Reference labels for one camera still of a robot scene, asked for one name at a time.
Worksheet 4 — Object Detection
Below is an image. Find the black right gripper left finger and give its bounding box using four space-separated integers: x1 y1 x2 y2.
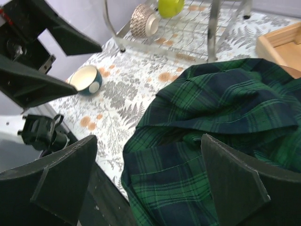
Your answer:
0 135 97 226

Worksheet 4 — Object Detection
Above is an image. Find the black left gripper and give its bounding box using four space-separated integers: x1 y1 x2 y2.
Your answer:
0 0 102 108

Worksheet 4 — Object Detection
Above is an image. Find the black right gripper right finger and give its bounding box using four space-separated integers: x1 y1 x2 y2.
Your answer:
201 134 301 226

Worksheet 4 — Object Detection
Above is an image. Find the green tartan skirt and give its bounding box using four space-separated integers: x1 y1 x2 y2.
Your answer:
121 58 301 226

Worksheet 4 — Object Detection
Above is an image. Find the cream bowl dark rim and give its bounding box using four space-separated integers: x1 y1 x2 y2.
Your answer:
69 65 103 96

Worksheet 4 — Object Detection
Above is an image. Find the patterned cup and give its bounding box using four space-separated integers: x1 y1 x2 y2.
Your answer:
130 4 159 38

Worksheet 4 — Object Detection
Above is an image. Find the floral table mat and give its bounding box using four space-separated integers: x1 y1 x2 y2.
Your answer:
49 0 301 196

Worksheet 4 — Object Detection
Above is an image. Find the yellow-green bowl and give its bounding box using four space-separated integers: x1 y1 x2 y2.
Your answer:
158 0 185 18

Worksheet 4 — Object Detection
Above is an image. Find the wooden clothes rack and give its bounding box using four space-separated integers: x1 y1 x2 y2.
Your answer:
255 22 301 79

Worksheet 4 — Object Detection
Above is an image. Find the steel dish rack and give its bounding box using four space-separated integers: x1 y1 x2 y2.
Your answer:
103 0 252 64

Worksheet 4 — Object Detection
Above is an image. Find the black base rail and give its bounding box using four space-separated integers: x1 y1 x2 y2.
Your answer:
0 122 142 226

